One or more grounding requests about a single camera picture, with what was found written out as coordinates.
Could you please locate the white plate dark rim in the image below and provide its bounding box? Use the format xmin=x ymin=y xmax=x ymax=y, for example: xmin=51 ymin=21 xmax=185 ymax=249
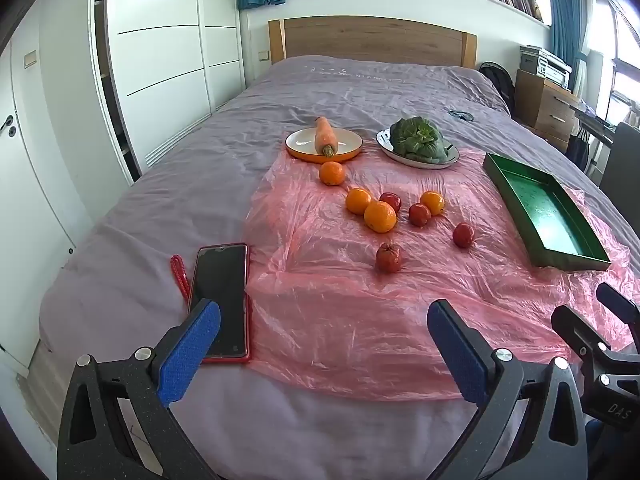
xmin=376 ymin=129 xmax=460 ymax=169

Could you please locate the red braided strap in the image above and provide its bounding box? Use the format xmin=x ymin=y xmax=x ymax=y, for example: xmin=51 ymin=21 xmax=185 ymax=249
xmin=171 ymin=255 xmax=192 ymax=306

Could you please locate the black bag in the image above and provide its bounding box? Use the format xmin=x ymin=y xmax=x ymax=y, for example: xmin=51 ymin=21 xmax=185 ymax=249
xmin=567 ymin=127 xmax=593 ymax=168

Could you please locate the orange rimmed white plate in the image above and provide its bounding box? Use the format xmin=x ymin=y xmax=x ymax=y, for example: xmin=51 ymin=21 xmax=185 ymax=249
xmin=285 ymin=128 xmax=364 ymax=163

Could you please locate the pink plastic sheet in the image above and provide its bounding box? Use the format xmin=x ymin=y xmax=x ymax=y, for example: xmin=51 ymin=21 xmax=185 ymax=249
xmin=243 ymin=147 xmax=640 ymax=403

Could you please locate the grey chair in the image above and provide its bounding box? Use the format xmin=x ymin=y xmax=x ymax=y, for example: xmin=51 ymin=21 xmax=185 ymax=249
xmin=600 ymin=121 xmax=640 ymax=201

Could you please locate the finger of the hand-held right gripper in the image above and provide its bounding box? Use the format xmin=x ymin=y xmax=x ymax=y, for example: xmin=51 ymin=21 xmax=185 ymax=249
xmin=597 ymin=282 xmax=640 ymax=326
xmin=551 ymin=304 xmax=640 ymax=386

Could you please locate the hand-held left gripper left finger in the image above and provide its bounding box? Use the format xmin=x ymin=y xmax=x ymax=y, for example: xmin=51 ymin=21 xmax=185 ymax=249
xmin=56 ymin=298 xmax=222 ymax=480

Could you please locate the white printer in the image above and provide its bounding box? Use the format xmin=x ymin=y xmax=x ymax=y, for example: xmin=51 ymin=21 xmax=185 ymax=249
xmin=519 ymin=45 xmax=572 ymax=92

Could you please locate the large orange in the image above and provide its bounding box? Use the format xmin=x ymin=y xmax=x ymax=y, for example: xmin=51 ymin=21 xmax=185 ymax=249
xmin=364 ymin=200 xmax=398 ymax=234

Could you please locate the white door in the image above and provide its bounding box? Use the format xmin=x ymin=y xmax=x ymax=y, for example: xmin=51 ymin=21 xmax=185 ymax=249
xmin=0 ymin=45 xmax=96 ymax=371

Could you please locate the smartphone in red case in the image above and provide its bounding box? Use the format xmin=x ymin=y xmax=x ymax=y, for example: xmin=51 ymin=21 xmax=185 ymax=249
xmin=187 ymin=243 xmax=252 ymax=364

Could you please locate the white wardrobe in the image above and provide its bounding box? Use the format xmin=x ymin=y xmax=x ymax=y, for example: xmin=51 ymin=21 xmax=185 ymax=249
xmin=90 ymin=0 xmax=246 ymax=181

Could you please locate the green bok choy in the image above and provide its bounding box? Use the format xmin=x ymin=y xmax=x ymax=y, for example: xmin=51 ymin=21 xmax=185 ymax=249
xmin=389 ymin=117 xmax=451 ymax=163

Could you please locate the carrot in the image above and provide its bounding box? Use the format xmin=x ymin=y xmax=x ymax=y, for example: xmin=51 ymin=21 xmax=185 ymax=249
xmin=315 ymin=116 xmax=340 ymax=157

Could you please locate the green rectangular tray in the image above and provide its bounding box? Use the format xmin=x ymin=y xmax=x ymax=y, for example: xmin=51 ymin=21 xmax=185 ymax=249
xmin=482 ymin=152 xmax=612 ymax=272

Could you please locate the cluttered desk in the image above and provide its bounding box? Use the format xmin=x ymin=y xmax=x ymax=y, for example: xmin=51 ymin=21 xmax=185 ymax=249
xmin=575 ymin=102 xmax=616 ymax=136

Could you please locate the black backpack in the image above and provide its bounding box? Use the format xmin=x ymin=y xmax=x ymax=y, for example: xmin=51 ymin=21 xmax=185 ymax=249
xmin=478 ymin=61 xmax=517 ymax=113

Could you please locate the wooden headboard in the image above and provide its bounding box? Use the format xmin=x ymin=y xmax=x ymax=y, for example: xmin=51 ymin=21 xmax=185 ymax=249
xmin=268 ymin=16 xmax=478 ymax=69

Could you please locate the wooden dresser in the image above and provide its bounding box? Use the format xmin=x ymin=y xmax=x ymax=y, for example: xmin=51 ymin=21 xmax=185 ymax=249
xmin=515 ymin=69 xmax=583 ymax=151

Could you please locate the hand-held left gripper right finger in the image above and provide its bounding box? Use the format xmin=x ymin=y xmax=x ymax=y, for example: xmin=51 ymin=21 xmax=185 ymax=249
xmin=426 ymin=299 xmax=588 ymax=480

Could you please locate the red tomato front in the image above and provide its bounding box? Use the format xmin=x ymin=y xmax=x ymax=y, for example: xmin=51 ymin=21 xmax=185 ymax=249
xmin=376 ymin=242 xmax=403 ymax=274

